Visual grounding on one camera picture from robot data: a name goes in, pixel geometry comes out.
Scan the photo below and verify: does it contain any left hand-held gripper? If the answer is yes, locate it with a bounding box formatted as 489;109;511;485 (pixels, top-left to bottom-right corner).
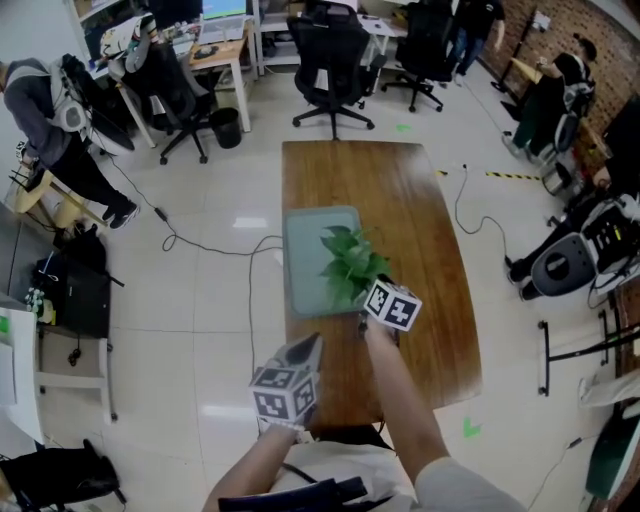
249;333;324;429

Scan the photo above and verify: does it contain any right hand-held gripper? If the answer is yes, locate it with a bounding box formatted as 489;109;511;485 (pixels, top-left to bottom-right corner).
363;273;423;332

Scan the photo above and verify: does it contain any green leafy plant sprig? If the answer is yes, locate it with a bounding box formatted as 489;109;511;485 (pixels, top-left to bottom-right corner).
319;224;396;309

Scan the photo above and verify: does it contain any grey-green tray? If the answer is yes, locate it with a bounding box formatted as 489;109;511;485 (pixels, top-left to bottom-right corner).
281;204;362;321

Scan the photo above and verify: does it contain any person's right forearm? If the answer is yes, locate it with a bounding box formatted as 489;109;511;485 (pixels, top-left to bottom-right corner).
363;322;451;494

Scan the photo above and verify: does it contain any person's left forearm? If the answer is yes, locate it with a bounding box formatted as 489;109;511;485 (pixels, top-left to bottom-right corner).
202;424;301;512

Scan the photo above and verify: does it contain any person's white shirt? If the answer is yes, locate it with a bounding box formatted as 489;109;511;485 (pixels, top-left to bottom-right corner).
202;439;526;512

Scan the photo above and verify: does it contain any person's black chest harness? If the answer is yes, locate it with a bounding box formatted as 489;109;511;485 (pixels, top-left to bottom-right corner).
217;474;396;512

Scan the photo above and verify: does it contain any black rack stand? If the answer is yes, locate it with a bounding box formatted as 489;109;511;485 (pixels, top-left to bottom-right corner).
537;279;640;399

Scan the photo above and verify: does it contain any silver metal bucket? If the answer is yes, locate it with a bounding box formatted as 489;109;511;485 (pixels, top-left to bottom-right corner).
539;149;574;196

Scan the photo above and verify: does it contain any large black bag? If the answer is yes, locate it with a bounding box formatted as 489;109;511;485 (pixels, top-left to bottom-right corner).
32;254;126;340

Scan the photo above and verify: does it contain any black waste bin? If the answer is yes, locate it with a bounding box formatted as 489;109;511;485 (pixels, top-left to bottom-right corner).
208;107;244;150

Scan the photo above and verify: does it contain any black backpack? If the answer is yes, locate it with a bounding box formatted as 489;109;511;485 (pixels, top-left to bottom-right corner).
52;223;109;274

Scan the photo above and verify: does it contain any black office chair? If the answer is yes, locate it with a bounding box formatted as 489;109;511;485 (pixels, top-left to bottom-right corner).
122;42;216;166
380;0;456;114
286;2;389;141

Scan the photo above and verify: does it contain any dark green white-rimmed container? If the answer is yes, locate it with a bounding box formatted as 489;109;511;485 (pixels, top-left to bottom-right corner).
584;399;640;501

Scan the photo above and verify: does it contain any wooden top standing desk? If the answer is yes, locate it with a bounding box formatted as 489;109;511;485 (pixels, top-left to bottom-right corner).
492;9;546;121

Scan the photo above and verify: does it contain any white flower bunch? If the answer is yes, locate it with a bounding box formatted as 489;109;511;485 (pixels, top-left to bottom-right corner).
24;287;56;326

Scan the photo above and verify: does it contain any small round wooden stool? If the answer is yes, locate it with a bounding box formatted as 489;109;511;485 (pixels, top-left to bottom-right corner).
49;192;109;231

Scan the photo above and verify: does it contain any black display panel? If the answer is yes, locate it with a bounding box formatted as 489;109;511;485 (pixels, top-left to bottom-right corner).
602;94;640;196

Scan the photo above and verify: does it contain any white table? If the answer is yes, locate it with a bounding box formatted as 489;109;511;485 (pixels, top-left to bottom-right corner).
0;292;46;446

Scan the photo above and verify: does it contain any light wood white-legged desk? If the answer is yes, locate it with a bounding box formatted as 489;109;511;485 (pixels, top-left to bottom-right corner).
187;24;259;134

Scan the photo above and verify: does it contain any white shelving unit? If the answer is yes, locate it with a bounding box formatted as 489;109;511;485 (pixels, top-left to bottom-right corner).
64;0;151;31
249;0;416;76

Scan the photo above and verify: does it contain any silver refrigerator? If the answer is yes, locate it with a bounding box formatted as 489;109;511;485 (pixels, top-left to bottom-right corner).
0;197;31;296

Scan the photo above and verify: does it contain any round wooden side table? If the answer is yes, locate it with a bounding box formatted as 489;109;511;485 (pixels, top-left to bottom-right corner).
9;169;56;216

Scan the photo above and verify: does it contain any silver laptop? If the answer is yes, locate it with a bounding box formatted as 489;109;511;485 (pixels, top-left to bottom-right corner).
197;0;250;46

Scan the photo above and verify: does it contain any black router with antennas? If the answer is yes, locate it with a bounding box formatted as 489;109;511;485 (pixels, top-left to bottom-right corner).
8;167;44;194

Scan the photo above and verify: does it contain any white grey backpack unit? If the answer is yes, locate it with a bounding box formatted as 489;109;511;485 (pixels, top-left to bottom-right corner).
97;12;156;81

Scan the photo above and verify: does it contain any black monitor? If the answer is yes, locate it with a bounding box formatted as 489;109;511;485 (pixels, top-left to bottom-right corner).
147;0;204;29

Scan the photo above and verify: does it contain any black cable with power adapter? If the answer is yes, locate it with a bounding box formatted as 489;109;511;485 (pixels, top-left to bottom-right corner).
89;134;286;374

